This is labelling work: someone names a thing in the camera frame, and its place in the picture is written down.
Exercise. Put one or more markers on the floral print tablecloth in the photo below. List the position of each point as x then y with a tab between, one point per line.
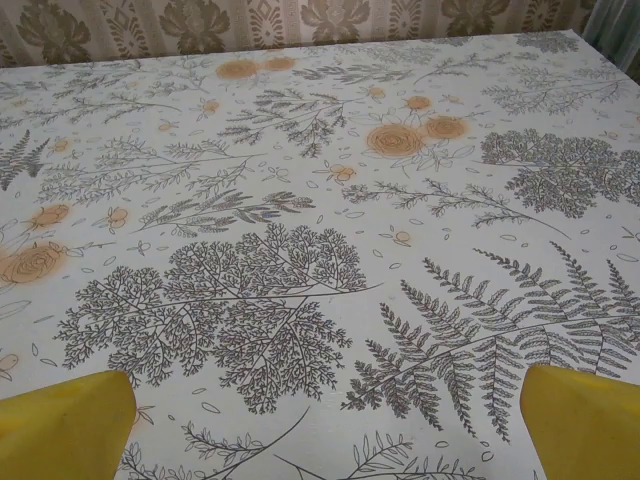
320	240

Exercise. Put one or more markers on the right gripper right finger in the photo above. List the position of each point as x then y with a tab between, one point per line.
585	430

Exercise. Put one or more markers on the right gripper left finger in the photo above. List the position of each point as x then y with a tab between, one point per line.
60	430

